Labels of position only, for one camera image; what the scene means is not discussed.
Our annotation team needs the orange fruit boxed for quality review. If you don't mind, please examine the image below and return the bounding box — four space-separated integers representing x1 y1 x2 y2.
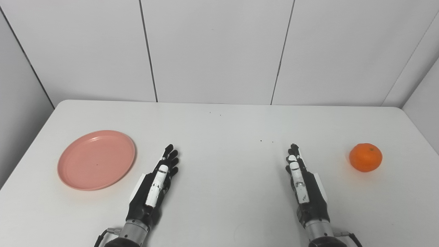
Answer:
349 143 383 173

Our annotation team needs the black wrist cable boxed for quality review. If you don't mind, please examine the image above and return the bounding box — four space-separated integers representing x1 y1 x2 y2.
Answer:
334 231 363 247
94 228 121 247

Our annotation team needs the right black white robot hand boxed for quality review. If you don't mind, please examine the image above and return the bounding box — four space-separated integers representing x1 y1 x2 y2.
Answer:
285 143 331 227

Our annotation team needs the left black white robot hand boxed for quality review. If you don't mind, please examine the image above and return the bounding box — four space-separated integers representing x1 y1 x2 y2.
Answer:
126 144 180 227

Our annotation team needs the pink round plate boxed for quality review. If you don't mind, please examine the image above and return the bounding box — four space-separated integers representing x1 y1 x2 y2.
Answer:
57 130 136 191

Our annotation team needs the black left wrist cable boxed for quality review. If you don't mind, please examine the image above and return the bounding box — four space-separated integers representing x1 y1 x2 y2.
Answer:
94 228 121 247

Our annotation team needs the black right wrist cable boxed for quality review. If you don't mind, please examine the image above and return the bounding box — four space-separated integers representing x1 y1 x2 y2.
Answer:
334 231 363 247

